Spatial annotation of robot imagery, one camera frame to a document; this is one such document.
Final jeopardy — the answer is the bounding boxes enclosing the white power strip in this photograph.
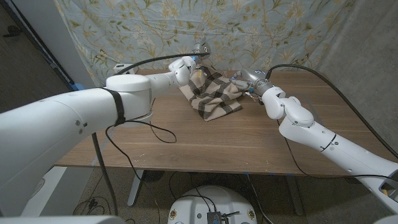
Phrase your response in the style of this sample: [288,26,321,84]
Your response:
[113,63,137,75]

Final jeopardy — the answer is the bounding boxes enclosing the coiled black floor cable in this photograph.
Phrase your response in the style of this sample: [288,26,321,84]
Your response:
[73,195,111,216]

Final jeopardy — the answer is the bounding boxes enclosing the black door handle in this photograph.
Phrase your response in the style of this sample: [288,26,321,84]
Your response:
[2,25,22,38]

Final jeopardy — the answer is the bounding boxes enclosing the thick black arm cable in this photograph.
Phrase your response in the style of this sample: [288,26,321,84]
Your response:
[264,63,398,159]
[91,52,211,217]

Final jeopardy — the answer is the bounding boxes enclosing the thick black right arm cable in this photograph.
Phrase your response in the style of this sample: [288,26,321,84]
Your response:
[264,63,398,159]

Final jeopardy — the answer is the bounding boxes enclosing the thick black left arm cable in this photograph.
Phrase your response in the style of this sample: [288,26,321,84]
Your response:
[91,52,211,217]

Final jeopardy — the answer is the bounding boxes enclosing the grey table leg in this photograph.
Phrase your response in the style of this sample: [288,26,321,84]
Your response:
[284,175,305,216]

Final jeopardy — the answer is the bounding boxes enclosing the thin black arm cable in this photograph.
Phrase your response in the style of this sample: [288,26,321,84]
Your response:
[104,119,178,224]
[276,119,398,182]

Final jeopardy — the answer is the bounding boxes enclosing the white table leg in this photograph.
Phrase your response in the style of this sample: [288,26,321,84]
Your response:
[126,169,144,207]

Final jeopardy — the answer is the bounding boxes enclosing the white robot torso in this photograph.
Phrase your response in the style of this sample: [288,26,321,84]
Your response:
[167,185,258,224]

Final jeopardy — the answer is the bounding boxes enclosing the floral printed backdrop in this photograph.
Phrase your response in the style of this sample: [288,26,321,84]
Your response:
[54,0,355,91]

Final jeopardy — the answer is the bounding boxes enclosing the black round table foot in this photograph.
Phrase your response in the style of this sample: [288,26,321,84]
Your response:
[141,170,165,184]

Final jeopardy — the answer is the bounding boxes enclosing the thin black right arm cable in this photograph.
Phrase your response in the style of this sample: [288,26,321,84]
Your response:
[276,119,398,182]

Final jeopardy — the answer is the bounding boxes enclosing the beige plaid scarf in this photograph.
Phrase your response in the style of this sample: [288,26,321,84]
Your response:
[178,65,249,122]

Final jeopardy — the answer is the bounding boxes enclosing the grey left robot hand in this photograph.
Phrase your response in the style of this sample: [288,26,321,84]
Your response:
[190,36,211,62]

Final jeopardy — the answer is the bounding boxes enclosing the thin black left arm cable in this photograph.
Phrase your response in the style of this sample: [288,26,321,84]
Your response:
[104,119,178,224]

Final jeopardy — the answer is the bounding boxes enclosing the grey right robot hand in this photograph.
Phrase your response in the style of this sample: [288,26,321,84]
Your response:
[229,68,274,96]

